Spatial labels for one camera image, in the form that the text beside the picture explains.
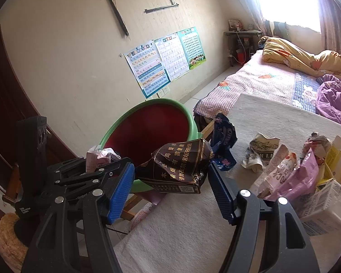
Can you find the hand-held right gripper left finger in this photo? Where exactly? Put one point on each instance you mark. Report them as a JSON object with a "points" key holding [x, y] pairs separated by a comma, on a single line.
{"points": [[120, 194]]}

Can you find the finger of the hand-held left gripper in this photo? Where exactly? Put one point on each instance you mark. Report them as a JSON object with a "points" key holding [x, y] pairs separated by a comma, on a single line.
{"points": [[69, 163], [102, 175]]}

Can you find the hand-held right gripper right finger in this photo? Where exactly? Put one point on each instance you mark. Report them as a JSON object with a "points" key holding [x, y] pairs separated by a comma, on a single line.
{"points": [[220, 193]]}

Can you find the pink packet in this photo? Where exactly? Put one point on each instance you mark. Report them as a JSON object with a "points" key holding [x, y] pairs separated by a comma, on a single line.
{"points": [[98, 156]]}

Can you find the dark brown carton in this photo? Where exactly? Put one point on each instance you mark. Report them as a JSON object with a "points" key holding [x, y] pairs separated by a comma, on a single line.
{"points": [[176, 165]]}

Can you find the white patterned paper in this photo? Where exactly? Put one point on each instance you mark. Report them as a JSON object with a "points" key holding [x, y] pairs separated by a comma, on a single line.
{"points": [[258, 150]]}

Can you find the white and red snack packet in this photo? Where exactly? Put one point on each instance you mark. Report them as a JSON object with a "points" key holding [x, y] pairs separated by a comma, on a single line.
{"points": [[275, 170]]}

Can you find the green basin with red inside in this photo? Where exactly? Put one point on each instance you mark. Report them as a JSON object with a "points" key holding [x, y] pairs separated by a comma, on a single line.
{"points": [[147, 125]]}

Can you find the blue snack wrapper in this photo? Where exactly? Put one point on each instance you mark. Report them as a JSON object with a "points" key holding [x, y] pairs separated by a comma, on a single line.
{"points": [[223, 136]]}

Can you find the dark wooden door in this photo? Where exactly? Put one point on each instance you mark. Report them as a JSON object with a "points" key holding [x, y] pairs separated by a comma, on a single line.
{"points": [[5, 96]]}

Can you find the pink plastic bag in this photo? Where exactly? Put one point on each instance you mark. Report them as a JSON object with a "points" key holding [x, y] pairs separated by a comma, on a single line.
{"points": [[299, 179]]}

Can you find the beige fluffy mat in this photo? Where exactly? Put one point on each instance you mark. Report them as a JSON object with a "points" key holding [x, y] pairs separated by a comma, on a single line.
{"points": [[2, 241]]}

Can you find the white carton box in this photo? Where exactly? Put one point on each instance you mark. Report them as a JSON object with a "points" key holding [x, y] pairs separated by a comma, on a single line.
{"points": [[326, 204]]}

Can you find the crumpled silver red wrapper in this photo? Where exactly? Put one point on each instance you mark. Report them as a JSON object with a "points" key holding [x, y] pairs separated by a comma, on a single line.
{"points": [[316, 145]]}

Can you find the pink knitted bedspread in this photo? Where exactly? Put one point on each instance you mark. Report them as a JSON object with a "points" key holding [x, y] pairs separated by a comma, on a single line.
{"points": [[258, 82]]}

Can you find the yellow cardboard box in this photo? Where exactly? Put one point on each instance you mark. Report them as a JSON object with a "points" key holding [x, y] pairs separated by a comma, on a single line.
{"points": [[334, 159]]}

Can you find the blue patterned blanket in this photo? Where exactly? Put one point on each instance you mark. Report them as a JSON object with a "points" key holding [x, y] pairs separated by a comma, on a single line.
{"points": [[304, 91]]}

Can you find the small red bucket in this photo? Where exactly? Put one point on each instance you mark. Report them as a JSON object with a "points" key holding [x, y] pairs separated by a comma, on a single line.
{"points": [[241, 57]]}

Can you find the purple quilt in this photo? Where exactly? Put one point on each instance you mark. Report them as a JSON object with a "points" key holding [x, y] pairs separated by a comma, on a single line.
{"points": [[335, 99]]}

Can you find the dark side table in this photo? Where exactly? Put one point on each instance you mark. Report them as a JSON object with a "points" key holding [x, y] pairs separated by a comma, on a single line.
{"points": [[233, 41]]}

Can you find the yellow printed quilt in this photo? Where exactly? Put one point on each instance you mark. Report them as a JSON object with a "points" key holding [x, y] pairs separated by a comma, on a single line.
{"points": [[289, 54]]}

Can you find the dark clothes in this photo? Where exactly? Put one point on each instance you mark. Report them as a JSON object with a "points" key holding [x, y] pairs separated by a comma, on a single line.
{"points": [[280, 30]]}

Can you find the striped window curtain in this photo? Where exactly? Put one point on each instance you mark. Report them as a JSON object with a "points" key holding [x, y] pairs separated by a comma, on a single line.
{"points": [[335, 14]]}

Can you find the wooden bed frame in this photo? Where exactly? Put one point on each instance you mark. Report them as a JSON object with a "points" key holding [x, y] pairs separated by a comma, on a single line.
{"points": [[208, 130]]}

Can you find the white wall socket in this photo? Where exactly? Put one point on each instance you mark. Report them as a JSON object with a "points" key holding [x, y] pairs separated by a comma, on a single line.
{"points": [[163, 92]]}

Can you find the blue striped wall poster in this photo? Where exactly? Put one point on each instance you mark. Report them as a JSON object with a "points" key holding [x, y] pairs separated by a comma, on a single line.
{"points": [[146, 68]]}

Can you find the white chart wall poster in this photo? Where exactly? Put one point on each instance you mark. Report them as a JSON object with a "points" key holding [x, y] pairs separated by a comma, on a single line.
{"points": [[172, 57]]}

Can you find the green grid wall poster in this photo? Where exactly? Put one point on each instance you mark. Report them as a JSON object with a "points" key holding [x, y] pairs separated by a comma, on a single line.
{"points": [[191, 47]]}

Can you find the black wall-hung brush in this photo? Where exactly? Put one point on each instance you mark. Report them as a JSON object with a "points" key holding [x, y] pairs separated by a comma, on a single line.
{"points": [[118, 14]]}

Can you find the metal wall rail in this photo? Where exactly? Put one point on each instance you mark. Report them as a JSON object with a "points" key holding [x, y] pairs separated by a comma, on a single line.
{"points": [[160, 7]]}

